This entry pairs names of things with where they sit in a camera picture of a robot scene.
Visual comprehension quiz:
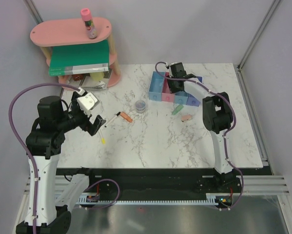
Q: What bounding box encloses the pink plastic bin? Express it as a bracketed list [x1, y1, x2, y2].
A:
[162, 79, 175, 103]

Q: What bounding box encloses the aluminium frame post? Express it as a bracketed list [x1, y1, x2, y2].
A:
[236, 0, 283, 72]
[23, 0, 43, 24]

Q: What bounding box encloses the orange highlighter marker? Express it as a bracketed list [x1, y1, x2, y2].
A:
[120, 112, 133, 123]

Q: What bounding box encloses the green book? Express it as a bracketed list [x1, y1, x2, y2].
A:
[48, 40, 109, 77]

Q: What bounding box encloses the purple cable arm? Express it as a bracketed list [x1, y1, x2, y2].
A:
[8, 82, 84, 234]
[155, 60, 245, 212]

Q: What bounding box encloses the yellow capped pen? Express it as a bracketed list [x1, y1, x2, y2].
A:
[98, 130, 106, 144]

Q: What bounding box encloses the green eraser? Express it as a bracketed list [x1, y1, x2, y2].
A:
[172, 104, 184, 116]

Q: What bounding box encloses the brown toy on shelf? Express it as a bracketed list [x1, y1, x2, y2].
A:
[72, 74, 84, 81]

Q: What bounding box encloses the white cable duct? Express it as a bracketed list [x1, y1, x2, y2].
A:
[76, 193, 233, 206]

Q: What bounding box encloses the yellow cup on shelf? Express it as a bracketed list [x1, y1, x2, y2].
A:
[90, 72, 104, 82]

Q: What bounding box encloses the dark blue plastic bin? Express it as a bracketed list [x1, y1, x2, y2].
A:
[184, 76, 205, 106]

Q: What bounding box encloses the light blue bin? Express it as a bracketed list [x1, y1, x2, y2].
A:
[148, 71, 165, 101]
[174, 91, 188, 105]

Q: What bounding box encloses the aluminium frame post left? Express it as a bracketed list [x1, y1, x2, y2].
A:
[23, 0, 43, 24]

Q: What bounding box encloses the pink wooden shelf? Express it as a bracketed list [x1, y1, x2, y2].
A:
[30, 17, 120, 88]

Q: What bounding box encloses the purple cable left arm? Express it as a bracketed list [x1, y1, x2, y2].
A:
[8, 82, 84, 234]

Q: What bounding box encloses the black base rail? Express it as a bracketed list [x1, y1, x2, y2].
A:
[55, 167, 274, 203]

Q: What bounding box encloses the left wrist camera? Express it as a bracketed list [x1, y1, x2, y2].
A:
[77, 92, 100, 117]

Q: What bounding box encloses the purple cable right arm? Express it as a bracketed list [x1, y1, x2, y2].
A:
[155, 60, 245, 212]

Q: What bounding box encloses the clear round pin jar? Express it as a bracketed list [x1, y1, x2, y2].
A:
[135, 100, 146, 114]

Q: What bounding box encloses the pink capped bottle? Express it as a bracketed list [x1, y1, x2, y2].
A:
[80, 8, 97, 39]

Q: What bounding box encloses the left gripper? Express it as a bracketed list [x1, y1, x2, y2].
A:
[57, 91, 105, 135]

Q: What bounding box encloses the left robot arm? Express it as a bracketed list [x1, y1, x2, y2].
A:
[16, 89, 106, 234]

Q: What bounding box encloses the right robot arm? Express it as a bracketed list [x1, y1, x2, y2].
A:
[166, 62, 236, 192]

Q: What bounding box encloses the aluminium frame post right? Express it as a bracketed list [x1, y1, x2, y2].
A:
[236, 0, 283, 72]

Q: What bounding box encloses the pink eraser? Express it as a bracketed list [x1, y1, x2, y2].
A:
[181, 115, 192, 122]

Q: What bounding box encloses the black white pen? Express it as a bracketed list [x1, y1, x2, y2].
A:
[104, 112, 121, 128]

